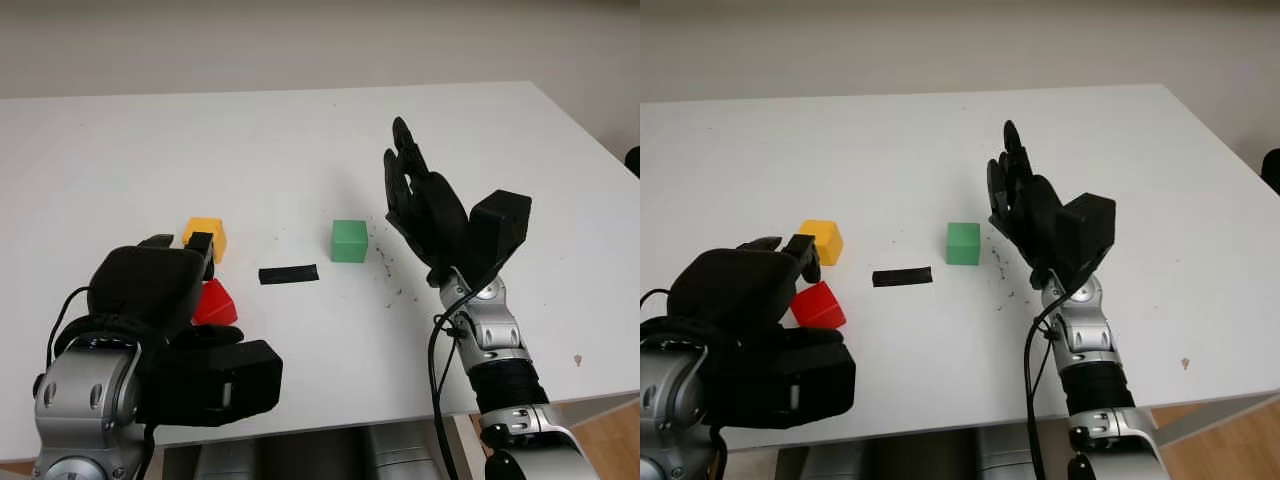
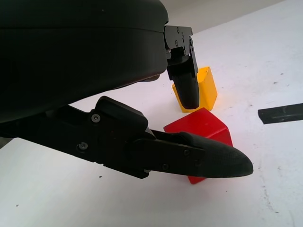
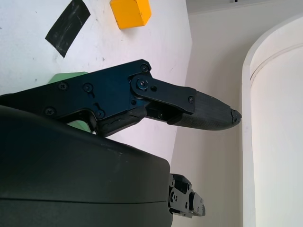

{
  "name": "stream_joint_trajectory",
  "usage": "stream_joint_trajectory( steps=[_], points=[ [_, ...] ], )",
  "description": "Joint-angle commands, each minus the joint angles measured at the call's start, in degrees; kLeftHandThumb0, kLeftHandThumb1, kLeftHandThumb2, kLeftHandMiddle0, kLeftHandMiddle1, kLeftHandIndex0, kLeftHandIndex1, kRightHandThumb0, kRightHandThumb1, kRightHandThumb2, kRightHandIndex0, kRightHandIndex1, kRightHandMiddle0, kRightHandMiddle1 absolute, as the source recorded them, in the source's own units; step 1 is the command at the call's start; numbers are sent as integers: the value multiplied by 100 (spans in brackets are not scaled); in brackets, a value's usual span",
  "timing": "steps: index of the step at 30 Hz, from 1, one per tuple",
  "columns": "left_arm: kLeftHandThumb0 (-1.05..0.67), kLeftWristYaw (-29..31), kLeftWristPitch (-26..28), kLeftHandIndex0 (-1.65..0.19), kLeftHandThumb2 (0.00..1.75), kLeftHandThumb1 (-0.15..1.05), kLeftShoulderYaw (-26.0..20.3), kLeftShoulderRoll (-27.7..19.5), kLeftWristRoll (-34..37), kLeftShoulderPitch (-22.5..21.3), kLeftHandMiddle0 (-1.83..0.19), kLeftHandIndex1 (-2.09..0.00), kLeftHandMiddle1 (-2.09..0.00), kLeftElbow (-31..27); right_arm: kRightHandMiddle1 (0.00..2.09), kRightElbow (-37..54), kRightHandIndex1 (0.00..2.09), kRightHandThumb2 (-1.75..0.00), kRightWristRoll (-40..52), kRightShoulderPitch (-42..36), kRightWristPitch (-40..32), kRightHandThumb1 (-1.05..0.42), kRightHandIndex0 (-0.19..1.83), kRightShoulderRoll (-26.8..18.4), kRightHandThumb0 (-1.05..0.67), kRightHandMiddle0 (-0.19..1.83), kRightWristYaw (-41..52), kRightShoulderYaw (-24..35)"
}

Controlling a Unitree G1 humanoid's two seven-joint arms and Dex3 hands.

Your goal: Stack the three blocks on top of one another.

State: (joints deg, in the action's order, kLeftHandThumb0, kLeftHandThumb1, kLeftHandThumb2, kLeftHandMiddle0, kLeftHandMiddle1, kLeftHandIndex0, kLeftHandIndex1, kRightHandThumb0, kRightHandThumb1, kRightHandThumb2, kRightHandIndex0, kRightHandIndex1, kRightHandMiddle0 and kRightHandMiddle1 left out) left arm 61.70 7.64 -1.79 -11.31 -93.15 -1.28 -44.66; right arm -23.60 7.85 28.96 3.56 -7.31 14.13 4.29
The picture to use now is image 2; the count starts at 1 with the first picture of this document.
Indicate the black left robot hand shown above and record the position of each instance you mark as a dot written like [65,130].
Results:
[71,59]

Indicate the yellow wooden block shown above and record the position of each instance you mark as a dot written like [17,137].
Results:
[208,92]

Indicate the red wooden block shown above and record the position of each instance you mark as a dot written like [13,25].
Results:
[203,123]

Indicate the black tape strip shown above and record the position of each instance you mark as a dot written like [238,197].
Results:
[281,113]

